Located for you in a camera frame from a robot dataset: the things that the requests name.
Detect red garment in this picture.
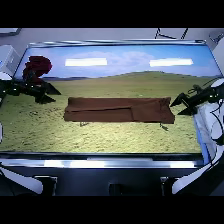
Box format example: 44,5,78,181
22,55,54,85

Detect brown pants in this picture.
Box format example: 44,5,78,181
63,96,176,125

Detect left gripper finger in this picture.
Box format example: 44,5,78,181
42,81,63,96
34,93,57,105

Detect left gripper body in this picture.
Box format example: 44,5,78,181
27,81,47,100

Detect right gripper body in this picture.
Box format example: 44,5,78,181
186,87,209,108

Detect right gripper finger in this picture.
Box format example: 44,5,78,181
177,104,199,117
169,92,191,108

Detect black cable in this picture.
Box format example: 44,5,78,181
209,98,224,146

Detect silver frame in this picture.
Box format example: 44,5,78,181
0,156,224,197

